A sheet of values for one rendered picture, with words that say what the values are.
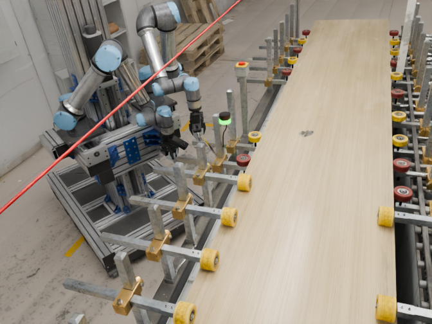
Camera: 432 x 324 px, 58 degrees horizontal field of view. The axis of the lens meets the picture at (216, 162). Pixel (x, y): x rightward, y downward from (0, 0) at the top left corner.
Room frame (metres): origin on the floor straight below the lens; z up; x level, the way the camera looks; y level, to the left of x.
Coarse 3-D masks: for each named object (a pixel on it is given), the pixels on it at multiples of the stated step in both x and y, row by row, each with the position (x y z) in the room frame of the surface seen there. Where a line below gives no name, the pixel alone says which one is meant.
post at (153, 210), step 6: (150, 204) 1.18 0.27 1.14; (156, 204) 1.18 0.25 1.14; (150, 210) 1.16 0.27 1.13; (156, 210) 1.16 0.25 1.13; (150, 216) 1.16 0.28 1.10; (156, 216) 1.15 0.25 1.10; (150, 222) 1.16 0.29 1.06; (156, 222) 1.15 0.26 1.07; (162, 222) 1.18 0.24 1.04; (156, 228) 1.16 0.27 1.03; (162, 228) 1.17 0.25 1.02; (156, 234) 1.16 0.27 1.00; (162, 234) 1.16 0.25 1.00; (162, 258) 1.16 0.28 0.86; (168, 258) 1.16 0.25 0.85; (162, 264) 1.16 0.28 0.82; (168, 264) 1.15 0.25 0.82; (168, 270) 1.15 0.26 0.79; (174, 270) 1.18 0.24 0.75; (168, 276) 1.16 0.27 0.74
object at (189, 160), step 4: (180, 156) 1.93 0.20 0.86; (184, 156) 1.92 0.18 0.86; (176, 160) 1.91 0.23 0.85; (180, 160) 1.90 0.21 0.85; (184, 160) 1.89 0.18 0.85; (188, 160) 1.88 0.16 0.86; (192, 160) 1.87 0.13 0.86; (196, 160) 1.87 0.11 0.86; (208, 160) 1.85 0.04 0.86; (212, 160) 1.85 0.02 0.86; (192, 164) 1.88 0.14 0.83; (196, 164) 1.87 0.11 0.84; (224, 164) 1.80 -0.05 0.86; (228, 164) 1.79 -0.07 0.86; (232, 164) 1.79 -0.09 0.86; (236, 164) 1.78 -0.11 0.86; (232, 168) 1.78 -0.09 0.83; (236, 168) 1.77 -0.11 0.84; (240, 168) 1.76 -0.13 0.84; (244, 168) 1.75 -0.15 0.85
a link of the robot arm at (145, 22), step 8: (144, 8) 2.17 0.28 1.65; (144, 16) 2.13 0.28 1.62; (152, 16) 2.14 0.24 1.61; (136, 24) 2.13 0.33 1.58; (144, 24) 2.11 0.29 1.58; (152, 24) 2.13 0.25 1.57; (144, 32) 2.09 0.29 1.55; (152, 32) 2.11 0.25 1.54; (144, 40) 2.08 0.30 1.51; (152, 40) 2.07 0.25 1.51; (144, 48) 2.07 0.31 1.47; (152, 48) 2.04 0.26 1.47; (152, 56) 2.02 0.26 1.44; (160, 56) 2.04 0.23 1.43; (152, 64) 1.99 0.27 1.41; (160, 64) 1.99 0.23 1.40; (152, 72) 1.98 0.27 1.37; (160, 72) 1.97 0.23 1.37; (160, 80) 1.94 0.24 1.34; (168, 80) 1.95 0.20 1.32; (152, 88) 1.94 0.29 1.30; (160, 88) 1.91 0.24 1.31; (168, 88) 1.92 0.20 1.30
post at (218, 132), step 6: (216, 114) 1.85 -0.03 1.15; (216, 120) 1.85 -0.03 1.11; (216, 126) 1.85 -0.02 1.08; (216, 132) 1.85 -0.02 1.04; (216, 138) 1.85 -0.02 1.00; (216, 144) 1.85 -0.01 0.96; (222, 144) 1.86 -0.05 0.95; (216, 150) 1.85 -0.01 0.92; (222, 150) 1.85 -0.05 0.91; (222, 156) 1.84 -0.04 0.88
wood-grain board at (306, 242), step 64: (320, 64) 2.96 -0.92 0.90; (384, 64) 2.81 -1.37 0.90; (320, 128) 1.99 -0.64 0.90; (384, 128) 1.91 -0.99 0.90; (256, 192) 1.47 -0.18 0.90; (320, 192) 1.41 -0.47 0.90; (384, 192) 1.36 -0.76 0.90; (256, 256) 1.07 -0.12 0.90; (320, 256) 1.03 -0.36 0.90; (384, 256) 0.99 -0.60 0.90; (256, 320) 0.79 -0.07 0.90; (320, 320) 0.76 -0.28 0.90
